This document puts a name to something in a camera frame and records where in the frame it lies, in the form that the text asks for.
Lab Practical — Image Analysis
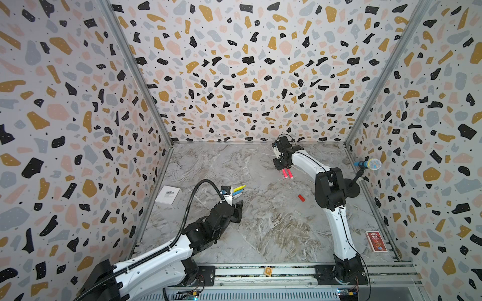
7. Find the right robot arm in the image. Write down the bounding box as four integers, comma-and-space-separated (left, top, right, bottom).
272, 134, 364, 284

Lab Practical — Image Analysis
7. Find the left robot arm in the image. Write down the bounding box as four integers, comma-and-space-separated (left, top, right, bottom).
76, 200, 244, 300

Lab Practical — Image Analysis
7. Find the blue highlighter pen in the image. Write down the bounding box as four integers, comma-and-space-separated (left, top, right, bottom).
233, 189, 244, 196

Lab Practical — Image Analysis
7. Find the yellow highlighter pen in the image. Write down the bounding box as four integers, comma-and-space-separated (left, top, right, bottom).
233, 185, 246, 192

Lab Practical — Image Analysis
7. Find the white small box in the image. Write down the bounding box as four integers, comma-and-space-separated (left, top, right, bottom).
155, 185, 181, 208

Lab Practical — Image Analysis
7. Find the black microphone stand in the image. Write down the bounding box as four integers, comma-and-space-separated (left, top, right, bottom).
344, 169, 365, 198

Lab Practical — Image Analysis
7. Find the blue microphone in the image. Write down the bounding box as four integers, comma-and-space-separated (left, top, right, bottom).
354, 158, 382, 171

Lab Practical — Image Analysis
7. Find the red card box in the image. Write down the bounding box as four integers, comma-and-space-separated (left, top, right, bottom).
366, 231, 388, 253

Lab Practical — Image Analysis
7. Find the black corrugated cable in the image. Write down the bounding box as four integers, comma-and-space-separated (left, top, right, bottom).
73, 179, 227, 301

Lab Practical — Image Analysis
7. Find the orange tag on rail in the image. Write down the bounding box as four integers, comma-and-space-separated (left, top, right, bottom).
264, 267, 272, 277

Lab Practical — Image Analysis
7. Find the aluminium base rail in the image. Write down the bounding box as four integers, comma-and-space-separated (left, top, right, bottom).
166, 262, 430, 300

